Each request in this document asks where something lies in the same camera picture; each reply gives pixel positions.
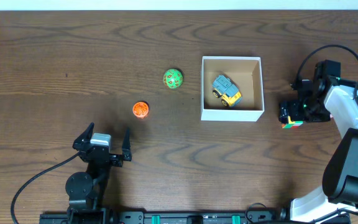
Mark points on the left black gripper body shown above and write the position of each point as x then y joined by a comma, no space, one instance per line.
101,154

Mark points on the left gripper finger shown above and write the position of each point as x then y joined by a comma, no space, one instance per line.
126,147
82,142

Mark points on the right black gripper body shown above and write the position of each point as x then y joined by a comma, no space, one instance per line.
298,109

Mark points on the colourful puzzle cube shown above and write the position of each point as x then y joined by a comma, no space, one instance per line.
291,124

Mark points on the orange patterned ball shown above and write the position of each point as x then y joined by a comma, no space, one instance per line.
140,109

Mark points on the grey yellow toy truck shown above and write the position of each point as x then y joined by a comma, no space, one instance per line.
227,91

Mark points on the green number ball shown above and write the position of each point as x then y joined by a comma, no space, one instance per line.
173,78

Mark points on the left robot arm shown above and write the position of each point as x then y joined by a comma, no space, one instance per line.
86,189

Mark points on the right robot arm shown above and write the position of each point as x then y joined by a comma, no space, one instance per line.
327,96

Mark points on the white cardboard box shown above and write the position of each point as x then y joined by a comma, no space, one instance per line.
246,74

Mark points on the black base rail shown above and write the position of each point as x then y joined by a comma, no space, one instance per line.
137,217

